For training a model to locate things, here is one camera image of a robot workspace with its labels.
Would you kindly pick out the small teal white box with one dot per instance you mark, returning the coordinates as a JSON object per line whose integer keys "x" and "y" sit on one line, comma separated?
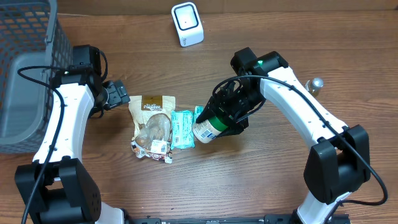
{"x": 197, "y": 112}

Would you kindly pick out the brown snack packet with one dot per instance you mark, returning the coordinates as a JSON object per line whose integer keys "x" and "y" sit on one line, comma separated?
{"x": 152, "y": 136}

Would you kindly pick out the teal tissue pack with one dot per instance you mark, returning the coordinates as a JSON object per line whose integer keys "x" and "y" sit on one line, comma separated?
{"x": 182, "y": 135}

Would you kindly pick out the white barcode scanner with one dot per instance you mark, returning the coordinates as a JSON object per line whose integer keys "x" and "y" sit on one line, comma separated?
{"x": 188, "y": 24}

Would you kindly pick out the green lid white jar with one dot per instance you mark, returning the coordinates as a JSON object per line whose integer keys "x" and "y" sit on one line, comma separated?
{"x": 209, "y": 129}

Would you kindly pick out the grey plastic shopping basket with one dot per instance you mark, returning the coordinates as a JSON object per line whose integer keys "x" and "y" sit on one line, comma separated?
{"x": 31, "y": 37}

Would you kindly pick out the yellow liquid bottle silver cap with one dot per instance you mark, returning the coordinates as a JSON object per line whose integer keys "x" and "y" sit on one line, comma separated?
{"x": 314, "y": 86}

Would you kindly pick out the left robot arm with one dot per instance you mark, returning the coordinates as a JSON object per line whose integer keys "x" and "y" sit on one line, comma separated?
{"x": 56, "y": 187}

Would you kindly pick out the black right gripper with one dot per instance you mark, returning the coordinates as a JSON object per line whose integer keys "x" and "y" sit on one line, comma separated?
{"x": 229, "y": 106}

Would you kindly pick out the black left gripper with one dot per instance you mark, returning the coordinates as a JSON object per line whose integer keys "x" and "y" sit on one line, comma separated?
{"x": 119, "y": 93}

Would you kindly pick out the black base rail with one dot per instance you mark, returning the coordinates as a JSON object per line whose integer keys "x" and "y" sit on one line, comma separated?
{"x": 217, "y": 221}

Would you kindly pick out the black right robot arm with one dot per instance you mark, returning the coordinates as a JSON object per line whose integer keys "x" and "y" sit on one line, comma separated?
{"x": 338, "y": 159}

